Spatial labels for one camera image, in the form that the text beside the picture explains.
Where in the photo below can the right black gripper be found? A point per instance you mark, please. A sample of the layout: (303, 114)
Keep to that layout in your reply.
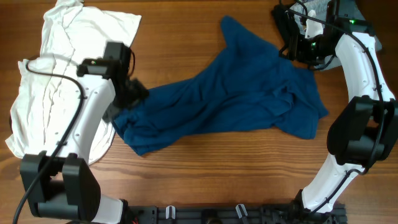
(295, 45)

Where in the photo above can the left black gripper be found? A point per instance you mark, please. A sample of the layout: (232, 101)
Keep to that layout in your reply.
(138, 93)

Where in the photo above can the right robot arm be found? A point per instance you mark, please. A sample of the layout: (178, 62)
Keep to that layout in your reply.
(366, 130)

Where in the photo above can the dark blue t-shirt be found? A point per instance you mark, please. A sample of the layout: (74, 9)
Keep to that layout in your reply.
(247, 87)

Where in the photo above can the white t-shirt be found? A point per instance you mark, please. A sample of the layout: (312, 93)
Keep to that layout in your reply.
(47, 101)

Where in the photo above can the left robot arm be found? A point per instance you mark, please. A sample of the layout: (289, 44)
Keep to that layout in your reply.
(58, 182)

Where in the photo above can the black folded garment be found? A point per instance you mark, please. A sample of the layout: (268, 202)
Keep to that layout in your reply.
(286, 25)

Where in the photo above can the light blue denim jeans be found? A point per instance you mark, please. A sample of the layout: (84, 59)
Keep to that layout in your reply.
(343, 14)

